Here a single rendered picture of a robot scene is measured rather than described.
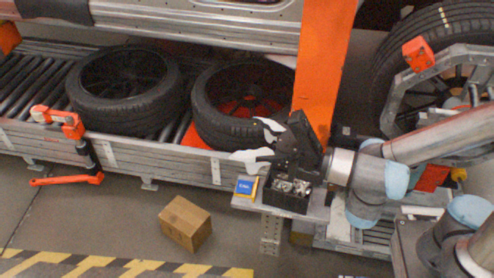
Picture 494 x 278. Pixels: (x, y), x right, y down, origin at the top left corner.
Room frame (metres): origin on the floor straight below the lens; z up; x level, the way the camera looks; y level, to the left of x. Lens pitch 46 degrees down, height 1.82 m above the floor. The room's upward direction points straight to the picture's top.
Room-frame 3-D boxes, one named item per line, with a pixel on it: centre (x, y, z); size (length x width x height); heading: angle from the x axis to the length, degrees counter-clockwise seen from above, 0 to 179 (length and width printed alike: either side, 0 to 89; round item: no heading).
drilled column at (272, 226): (1.00, -0.13, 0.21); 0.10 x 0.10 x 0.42; 78
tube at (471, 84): (1.00, -0.70, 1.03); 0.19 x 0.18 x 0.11; 168
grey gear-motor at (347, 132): (1.42, -0.53, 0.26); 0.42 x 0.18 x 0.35; 168
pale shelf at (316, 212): (0.99, -0.16, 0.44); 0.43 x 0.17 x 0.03; 78
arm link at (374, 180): (0.49, -0.27, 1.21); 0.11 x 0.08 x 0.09; 70
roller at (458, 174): (1.17, -0.96, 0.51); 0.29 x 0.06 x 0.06; 168
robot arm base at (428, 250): (0.52, -0.56, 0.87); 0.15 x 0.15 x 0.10
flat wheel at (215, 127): (1.69, -0.02, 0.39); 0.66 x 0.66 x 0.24
